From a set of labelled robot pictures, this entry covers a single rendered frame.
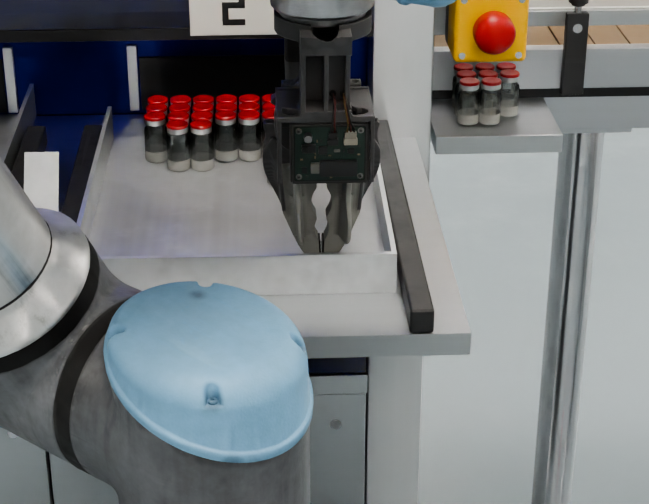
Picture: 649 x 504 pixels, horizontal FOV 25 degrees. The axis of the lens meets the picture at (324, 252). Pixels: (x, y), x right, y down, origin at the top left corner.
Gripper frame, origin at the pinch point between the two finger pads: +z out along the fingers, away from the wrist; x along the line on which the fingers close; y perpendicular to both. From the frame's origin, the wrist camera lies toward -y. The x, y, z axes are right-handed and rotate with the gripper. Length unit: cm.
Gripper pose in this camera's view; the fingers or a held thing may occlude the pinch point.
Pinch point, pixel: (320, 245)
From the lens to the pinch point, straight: 116.2
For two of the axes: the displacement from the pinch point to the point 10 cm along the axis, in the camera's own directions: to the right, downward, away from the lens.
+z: 0.0, 8.9, 4.5
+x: 10.0, -0.2, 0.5
